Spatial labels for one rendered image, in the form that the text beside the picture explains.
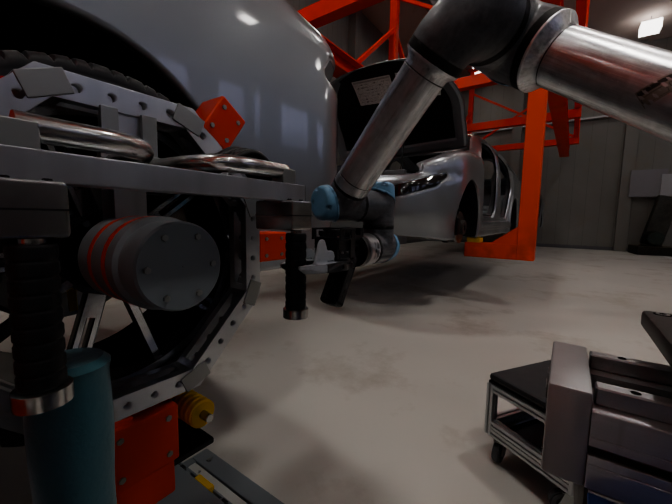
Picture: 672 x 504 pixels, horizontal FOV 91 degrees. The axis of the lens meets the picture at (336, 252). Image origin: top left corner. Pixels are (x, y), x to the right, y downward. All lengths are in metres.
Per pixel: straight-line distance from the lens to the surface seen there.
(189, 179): 0.47
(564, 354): 0.47
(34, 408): 0.41
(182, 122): 0.70
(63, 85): 0.63
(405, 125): 0.61
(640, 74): 0.59
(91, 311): 0.75
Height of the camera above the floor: 0.92
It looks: 6 degrees down
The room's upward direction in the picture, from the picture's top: 1 degrees clockwise
